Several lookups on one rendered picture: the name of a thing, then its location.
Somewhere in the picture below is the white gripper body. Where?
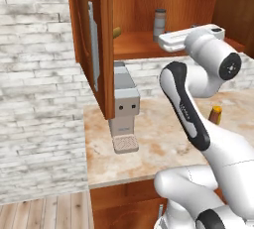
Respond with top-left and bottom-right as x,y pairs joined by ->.
157,27 -> 196,54

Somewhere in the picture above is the grey cinnamon bottle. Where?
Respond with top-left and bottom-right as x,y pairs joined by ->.
152,8 -> 168,44

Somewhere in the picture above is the wooden cabinet door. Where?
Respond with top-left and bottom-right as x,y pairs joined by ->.
65,0 -> 116,121

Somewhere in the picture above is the brown and yellow mug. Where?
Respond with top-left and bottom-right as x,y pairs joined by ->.
207,105 -> 223,125

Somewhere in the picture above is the wooden base cabinet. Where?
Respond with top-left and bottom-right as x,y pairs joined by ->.
89,177 -> 229,229

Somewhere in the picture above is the grey coffee machine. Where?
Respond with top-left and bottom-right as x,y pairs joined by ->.
108,60 -> 142,155

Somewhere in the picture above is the wooden wall cabinet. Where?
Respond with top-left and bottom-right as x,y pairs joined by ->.
112,0 -> 254,61

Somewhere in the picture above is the grey cabinet door handle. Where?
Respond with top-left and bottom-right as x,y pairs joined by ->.
87,1 -> 100,93

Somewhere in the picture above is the grey base cabinet handle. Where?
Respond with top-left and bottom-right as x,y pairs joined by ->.
158,203 -> 165,223

